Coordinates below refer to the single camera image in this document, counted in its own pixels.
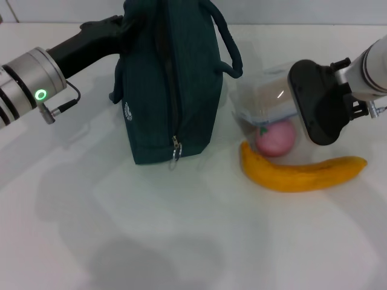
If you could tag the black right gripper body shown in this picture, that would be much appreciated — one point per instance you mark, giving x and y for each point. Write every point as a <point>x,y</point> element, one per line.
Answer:
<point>320,102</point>

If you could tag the yellow banana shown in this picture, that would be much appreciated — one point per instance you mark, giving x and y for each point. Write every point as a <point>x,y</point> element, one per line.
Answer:
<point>290,178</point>

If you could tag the clear plastic food container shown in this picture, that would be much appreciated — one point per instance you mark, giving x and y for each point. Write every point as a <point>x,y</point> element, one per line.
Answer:
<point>266,96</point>

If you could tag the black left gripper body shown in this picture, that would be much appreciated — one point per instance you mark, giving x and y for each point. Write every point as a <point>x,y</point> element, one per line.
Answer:
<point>87,42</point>

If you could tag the dark teal fabric bag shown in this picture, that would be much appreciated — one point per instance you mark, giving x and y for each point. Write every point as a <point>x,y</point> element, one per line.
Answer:
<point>169,90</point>

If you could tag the pink toy peach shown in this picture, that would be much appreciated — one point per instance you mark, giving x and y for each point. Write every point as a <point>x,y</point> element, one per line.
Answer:
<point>276,140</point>

